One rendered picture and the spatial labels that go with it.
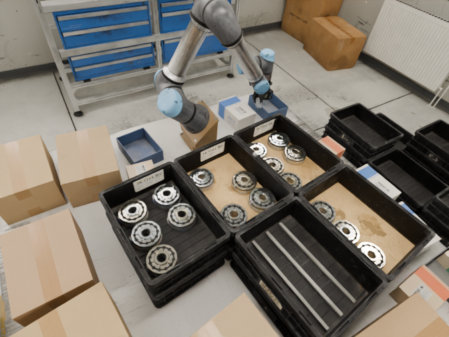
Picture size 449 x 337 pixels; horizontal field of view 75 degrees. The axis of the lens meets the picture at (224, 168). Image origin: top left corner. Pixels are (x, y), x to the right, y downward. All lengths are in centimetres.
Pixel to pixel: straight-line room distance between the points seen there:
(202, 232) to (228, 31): 75
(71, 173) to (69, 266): 40
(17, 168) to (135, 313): 73
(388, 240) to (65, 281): 112
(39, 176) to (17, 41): 244
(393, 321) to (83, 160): 125
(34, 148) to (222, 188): 81
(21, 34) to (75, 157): 239
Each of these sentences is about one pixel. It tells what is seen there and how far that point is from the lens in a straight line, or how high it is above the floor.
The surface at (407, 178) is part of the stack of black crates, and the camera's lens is 230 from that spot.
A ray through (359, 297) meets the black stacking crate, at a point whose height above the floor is 83.
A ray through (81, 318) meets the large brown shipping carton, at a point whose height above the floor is 90.
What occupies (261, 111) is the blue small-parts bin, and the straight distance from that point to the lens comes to 177.
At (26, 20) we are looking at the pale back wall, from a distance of 359.
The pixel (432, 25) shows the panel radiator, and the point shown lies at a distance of 389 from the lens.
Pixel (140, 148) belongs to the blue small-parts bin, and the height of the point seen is 70.
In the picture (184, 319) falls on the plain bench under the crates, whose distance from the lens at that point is 112.
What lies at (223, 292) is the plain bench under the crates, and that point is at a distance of 115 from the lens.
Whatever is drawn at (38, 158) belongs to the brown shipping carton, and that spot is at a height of 86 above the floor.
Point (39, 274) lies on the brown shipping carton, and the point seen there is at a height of 86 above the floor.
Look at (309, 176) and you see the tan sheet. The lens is 134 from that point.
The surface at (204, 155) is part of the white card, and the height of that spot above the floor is 89.
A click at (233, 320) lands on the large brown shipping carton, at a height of 90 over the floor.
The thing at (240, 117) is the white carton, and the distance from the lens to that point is 162.
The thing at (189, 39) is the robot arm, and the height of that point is 123.
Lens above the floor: 178
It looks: 48 degrees down
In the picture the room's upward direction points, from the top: 6 degrees clockwise
